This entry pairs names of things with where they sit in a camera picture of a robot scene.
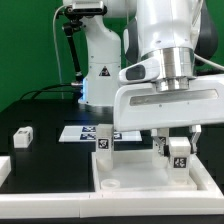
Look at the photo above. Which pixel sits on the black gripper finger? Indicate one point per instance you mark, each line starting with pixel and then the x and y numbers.
pixel 159 137
pixel 195 131

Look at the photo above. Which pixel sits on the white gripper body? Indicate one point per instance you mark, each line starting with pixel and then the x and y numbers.
pixel 139 106

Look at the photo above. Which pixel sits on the white square tabletop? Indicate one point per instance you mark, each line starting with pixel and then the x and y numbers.
pixel 137 170

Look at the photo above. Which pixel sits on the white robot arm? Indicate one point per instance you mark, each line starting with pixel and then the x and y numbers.
pixel 159 90

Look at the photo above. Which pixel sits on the white plate with fiducial tags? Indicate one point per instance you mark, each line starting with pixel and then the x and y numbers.
pixel 88 134

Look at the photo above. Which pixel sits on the white L-shaped obstacle wall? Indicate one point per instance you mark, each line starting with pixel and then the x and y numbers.
pixel 208 199

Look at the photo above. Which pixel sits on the grey camera on mount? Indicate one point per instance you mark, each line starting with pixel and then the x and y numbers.
pixel 87 5

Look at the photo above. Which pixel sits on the white wall piece left edge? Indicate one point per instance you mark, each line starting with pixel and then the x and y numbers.
pixel 5 168

